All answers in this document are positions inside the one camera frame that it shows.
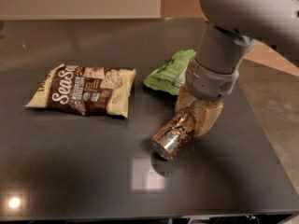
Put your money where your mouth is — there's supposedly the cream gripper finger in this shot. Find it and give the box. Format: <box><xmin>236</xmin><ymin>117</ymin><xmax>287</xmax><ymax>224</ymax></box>
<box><xmin>175</xmin><ymin>83</ymin><xmax>196</xmax><ymax>111</ymax></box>
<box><xmin>194</xmin><ymin>100</ymin><xmax>223</xmax><ymax>137</ymax></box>

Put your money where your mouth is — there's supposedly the orange soda can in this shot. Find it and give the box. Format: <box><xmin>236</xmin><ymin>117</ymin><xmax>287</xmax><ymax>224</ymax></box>
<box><xmin>151</xmin><ymin>107</ymin><xmax>196</xmax><ymax>161</ymax></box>

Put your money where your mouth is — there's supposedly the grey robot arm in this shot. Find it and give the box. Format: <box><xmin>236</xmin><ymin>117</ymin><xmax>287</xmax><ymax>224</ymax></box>
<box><xmin>176</xmin><ymin>0</ymin><xmax>299</xmax><ymax>136</ymax></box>

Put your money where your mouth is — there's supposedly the green rice chip bag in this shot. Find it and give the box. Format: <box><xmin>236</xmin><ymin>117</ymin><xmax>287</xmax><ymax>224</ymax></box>
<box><xmin>143</xmin><ymin>49</ymin><xmax>196</xmax><ymax>95</ymax></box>

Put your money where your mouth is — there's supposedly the brown sea salt chip bag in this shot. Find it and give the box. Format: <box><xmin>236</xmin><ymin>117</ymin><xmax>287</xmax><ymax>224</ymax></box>
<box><xmin>26</xmin><ymin>64</ymin><xmax>136</xmax><ymax>118</ymax></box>

